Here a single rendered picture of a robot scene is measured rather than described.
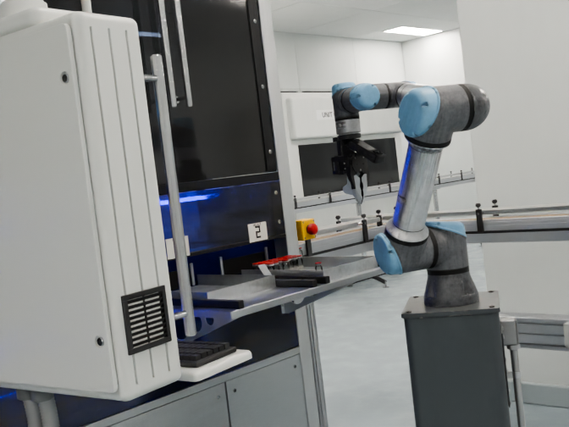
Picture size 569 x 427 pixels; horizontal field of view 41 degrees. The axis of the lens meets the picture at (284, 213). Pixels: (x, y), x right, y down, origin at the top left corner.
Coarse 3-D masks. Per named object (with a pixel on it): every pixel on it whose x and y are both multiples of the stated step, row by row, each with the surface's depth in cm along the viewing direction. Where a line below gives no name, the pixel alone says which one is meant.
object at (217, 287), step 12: (204, 276) 239; (216, 276) 235; (228, 276) 232; (240, 276) 228; (252, 276) 224; (264, 276) 221; (192, 288) 235; (204, 288) 232; (216, 288) 229; (228, 288) 205; (240, 288) 209; (252, 288) 212; (264, 288) 215
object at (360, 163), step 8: (344, 136) 226; (352, 136) 226; (360, 136) 228; (344, 144) 229; (344, 152) 230; (352, 152) 227; (336, 160) 229; (344, 160) 227; (352, 160) 225; (360, 160) 228; (336, 168) 231; (344, 168) 228; (352, 168) 226; (360, 168) 228
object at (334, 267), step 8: (344, 256) 244; (352, 256) 241; (360, 256) 239; (368, 256) 237; (304, 264) 256; (312, 264) 253; (328, 264) 249; (336, 264) 246; (344, 264) 224; (352, 264) 226; (360, 264) 229; (368, 264) 232; (376, 264) 235; (248, 272) 238; (256, 272) 235; (272, 272) 231; (280, 272) 228; (288, 272) 226; (296, 272) 224; (304, 272) 222; (312, 272) 219; (320, 272) 217; (328, 272) 218; (336, 272) 221; (344, 272) 223; (352, 272) 226
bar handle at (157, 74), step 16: (160, 64) 159; (144, 80) 156; (160, 80) 159; (160, 96) 159; (160, 112) 159; (160, 128) 160; (176, 176) 161; (176, 192) 161; (176, 208) 160; (176, 224) 160; (176, 240) 161; (176, 256) 161; (192, 304) 162; (192, 320) 162
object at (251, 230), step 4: (252, 224) 249; (256, 224) 250; (260, 224) 252; (264, 224) 253; (248, 228) 248; (252, 228) 249; (256, 228) 250; (260, 228) 252; (264, 228) 253; (252, 232) 249; (260, 232) 252; (264, 232) 253; (252, 236) 249; (256, 236) 250; (264, 236) 253; (252, 240) 249; (256, 240) 250; (260, 240) 252
